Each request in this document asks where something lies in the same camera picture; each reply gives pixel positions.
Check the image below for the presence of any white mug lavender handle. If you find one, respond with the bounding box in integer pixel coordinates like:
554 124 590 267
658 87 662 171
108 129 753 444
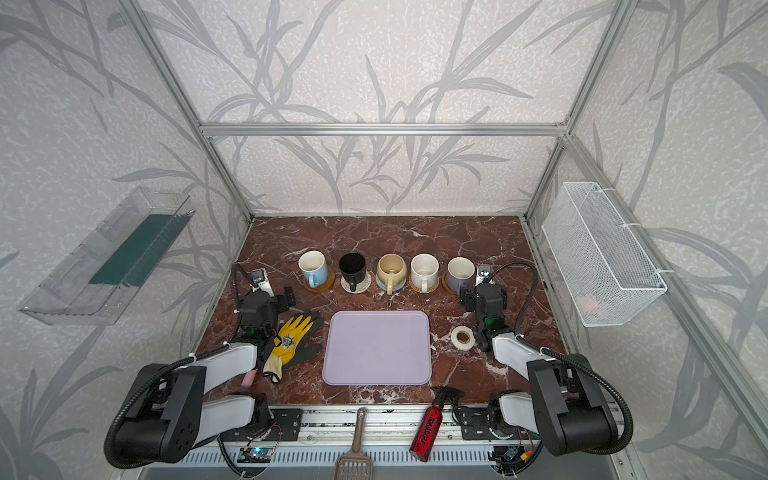
445 257 476 294

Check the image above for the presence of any white mug blue outside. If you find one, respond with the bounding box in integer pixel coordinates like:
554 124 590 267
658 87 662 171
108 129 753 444
298 250 329 289

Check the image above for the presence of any beige mug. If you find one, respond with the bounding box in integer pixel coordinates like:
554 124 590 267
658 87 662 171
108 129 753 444
375 253 408 295

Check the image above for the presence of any black mug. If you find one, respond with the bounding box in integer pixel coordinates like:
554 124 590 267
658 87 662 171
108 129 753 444
339 252 367 288

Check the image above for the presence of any white woven spiral coaster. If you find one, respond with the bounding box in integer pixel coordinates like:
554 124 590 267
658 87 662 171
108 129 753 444
340 272 372 294

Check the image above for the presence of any brown wooden coaster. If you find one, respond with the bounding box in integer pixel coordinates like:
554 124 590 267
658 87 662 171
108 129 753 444
440 272 475 296
301 270 336 294

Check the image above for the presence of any tan woven rattan coaster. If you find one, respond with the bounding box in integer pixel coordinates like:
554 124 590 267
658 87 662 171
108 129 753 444
408 277 440 294

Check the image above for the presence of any grey blue round coaster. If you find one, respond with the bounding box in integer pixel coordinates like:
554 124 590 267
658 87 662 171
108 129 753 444
375 276 407 294

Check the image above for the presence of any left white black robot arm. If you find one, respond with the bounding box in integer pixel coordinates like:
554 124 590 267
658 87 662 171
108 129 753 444
103 342 275 470

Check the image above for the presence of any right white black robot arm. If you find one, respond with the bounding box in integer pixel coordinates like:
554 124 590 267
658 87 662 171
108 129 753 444
459 281 634 456

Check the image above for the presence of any yellow black work glove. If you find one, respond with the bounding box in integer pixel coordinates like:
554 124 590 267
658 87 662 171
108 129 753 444
263 311 325 384

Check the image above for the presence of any white tape roll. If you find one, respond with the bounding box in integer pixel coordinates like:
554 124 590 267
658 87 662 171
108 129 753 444
450 326 476 351

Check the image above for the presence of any purple pink spatula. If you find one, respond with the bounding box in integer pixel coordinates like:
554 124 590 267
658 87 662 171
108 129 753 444
241 370 257 388

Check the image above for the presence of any pink object in basket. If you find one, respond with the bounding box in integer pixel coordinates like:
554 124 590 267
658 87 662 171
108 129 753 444
576 294 606 317

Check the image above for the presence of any lavender plastic tray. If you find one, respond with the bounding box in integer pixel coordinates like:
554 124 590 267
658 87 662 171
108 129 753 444
322 310 432 386

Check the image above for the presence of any green mat in shelf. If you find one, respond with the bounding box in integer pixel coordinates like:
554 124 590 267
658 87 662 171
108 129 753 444
89 211 194 287

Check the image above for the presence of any green lit circuit board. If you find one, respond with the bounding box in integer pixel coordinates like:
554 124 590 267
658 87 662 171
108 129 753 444
236 446 276 464

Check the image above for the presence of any red spray bottle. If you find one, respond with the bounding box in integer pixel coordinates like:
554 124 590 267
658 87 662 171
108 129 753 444
409 386 464 462

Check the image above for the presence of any brown litter scoop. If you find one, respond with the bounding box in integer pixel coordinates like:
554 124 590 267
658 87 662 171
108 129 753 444
334 407 374 480

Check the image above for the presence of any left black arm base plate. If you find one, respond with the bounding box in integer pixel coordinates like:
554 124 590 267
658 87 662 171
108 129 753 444
249 408 303 442

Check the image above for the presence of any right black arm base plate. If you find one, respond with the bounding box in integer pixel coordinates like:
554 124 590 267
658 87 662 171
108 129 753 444
452 404 540 443

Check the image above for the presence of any white wire mesh basket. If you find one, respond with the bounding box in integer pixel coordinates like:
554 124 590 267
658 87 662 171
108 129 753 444
542 182 667 327

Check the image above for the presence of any right circuit board with wires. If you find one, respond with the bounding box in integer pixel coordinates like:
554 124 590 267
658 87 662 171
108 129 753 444
488 444 535 468

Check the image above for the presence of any clear plastic wall shelf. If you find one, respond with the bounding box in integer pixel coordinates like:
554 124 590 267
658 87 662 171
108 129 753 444
18 187 196 326

